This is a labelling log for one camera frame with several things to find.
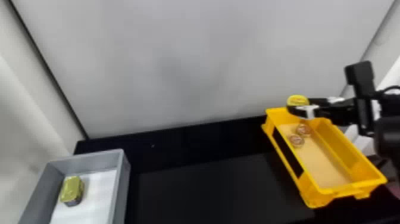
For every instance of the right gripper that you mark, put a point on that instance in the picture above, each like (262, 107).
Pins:
(342, 113)

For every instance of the yellow can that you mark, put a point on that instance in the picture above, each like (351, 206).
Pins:
(303, 129)
(296, 140)
(297, 100)
(72, 190)

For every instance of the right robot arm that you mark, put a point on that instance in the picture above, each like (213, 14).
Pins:
(389, 134)

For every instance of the grey box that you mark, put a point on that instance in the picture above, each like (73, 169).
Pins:
(93, 194)

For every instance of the yellow tray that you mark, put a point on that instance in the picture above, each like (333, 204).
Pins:
(325, 162)

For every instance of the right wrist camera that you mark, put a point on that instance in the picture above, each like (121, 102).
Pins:
(360, 78)

